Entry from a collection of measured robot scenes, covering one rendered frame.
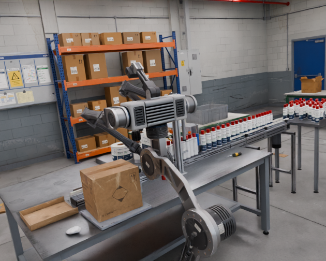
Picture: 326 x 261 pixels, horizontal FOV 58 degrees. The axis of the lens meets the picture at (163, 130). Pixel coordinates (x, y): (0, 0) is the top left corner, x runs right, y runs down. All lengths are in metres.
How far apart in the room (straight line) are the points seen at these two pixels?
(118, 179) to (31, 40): 5.19
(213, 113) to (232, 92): 5.08
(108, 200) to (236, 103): 8.29
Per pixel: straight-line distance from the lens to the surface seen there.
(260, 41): 10.69
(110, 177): 1.77
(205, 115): 4.46
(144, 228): 2.95
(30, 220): 2.13
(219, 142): 2.96
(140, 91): 2.09
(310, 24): 10.17
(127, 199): 1.86
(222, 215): 1.56
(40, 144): 6.72
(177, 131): 2.34
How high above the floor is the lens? 1.70
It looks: 12 degrees down
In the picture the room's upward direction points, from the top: 6 degrees counter-clockwise
